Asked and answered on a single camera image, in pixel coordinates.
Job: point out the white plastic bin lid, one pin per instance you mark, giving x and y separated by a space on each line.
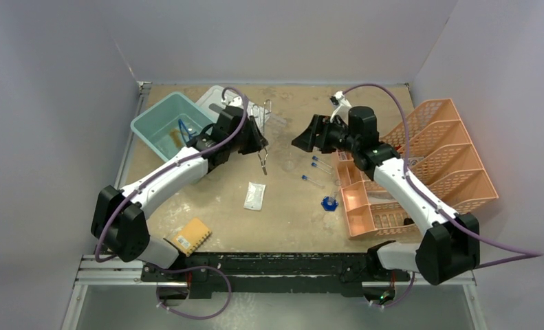
212 104

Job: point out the clear glass beaker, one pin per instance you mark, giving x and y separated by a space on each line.
288 165

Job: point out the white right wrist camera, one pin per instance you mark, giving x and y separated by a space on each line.
341 107

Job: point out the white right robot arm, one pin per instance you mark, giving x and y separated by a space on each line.
449 245

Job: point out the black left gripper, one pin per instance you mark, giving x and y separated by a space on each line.
258 142

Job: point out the metal crucible tongs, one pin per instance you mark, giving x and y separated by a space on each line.
261 115

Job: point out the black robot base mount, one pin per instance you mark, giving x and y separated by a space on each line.
350 274

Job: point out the blue safety glasses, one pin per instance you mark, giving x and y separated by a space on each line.
187 130

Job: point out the white sealed packet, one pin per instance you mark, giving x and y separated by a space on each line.
254 196

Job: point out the aluminium table edge rail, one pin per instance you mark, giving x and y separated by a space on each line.
145 88

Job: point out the teal plastic bin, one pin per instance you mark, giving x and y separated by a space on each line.
153 125

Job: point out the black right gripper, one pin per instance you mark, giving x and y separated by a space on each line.
321 126

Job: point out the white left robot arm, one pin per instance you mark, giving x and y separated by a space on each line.
119 221

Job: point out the blue base small flask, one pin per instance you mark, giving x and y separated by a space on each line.
329 204

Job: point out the orange mesh file rack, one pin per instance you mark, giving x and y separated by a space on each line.
442 156

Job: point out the aluminium front frame rail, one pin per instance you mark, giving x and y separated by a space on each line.
119 273

